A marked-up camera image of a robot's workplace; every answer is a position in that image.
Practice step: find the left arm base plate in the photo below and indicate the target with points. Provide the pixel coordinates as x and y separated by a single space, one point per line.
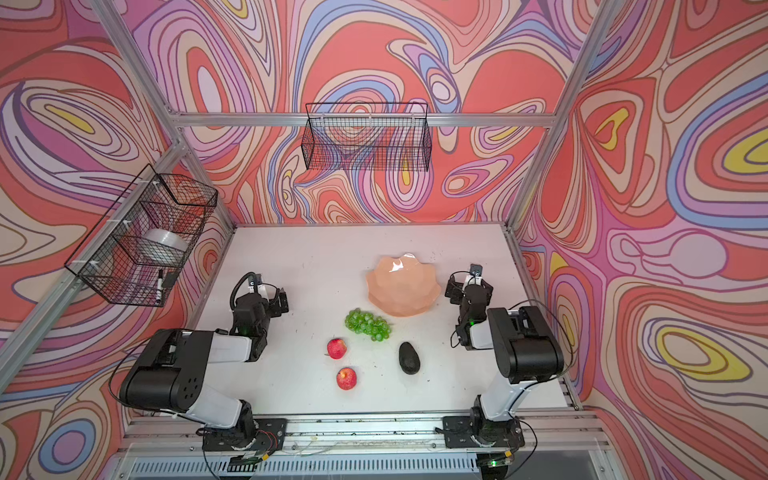
264 435

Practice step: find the black marker pen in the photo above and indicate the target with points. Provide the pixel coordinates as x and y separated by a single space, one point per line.
159 289

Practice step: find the back black wire basket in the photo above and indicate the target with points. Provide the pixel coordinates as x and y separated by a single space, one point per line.
367 136

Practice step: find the left black wire basket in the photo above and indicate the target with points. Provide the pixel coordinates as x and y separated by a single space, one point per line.
119 265

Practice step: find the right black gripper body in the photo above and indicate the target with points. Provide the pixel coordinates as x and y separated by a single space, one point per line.
455 288

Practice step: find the pink faceted fruit bowl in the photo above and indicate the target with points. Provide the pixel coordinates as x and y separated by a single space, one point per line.
403 286

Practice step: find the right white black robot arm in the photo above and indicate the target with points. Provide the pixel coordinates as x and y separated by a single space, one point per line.
526 354

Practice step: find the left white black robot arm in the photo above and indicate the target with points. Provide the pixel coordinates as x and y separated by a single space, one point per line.
169 375

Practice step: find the black wire basket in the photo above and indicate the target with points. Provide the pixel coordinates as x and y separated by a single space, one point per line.
119 265
367 136

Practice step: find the aluminium front rail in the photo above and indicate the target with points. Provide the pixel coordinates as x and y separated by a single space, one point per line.
558 444

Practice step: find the red fake apple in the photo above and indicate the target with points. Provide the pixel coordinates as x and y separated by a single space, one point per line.
336 348
346 378

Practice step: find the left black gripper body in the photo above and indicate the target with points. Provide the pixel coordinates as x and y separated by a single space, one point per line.
274 309

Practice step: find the dark fake avocado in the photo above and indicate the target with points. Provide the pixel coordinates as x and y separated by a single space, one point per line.
409 359

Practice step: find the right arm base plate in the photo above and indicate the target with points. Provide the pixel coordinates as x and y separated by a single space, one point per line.
466 432

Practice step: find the green fake grape bunch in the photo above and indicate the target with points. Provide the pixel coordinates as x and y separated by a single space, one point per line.
367 323

